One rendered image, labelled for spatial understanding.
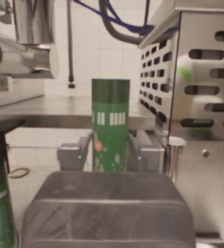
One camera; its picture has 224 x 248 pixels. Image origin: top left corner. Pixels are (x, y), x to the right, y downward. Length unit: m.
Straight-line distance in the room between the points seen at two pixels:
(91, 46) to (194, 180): 1.50
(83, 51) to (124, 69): 0.38
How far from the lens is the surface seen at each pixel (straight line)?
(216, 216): 0.31
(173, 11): 0.22
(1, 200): 0.20
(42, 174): 0.52
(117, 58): 1.64
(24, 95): 0.42
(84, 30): 1.68
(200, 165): 0.25
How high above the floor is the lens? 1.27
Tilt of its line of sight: 14 degrees down
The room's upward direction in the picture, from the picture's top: 1 degrees clockwise
